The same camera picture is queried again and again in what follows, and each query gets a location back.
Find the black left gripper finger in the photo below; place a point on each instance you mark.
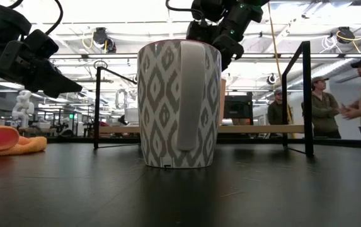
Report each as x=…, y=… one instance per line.
x=54, y=83

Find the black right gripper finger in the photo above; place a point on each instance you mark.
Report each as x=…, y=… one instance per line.
x=230, y=47

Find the grey white patterned mug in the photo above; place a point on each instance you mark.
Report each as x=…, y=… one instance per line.
x=161, y=104

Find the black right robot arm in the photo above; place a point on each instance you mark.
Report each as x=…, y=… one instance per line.
x=211, y=8

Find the white robot figure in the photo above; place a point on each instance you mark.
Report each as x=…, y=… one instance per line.
x=22, y=107

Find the black monitor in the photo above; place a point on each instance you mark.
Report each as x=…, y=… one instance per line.
x=238, y=107

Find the orange cloth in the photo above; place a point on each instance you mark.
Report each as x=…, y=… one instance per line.
x=10, y=142

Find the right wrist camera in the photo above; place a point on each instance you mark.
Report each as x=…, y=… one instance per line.
x=199, y=31

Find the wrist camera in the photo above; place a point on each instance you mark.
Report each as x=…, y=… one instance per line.
x=41, y=44
x=199, y=31

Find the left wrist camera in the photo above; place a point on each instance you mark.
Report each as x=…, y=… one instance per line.
x=41, y=44

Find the black aluminium table frame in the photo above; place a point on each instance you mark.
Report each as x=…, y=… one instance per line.
x=73, y=140

